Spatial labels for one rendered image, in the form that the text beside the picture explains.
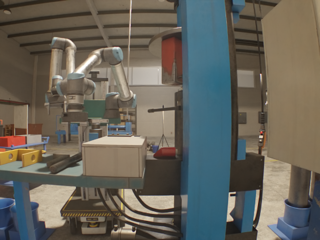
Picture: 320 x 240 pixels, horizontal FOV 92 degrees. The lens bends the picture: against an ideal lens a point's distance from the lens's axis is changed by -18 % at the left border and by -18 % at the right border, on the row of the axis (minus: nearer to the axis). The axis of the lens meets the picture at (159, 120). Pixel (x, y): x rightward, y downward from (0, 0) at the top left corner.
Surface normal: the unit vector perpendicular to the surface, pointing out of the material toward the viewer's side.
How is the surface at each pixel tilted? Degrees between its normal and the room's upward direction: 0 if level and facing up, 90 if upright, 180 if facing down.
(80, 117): 91
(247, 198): 90
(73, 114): 91
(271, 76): 90
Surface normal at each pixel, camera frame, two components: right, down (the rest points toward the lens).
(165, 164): 0.03, 0.00
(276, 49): -1.00, 0.00
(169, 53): -0.65, 0.00
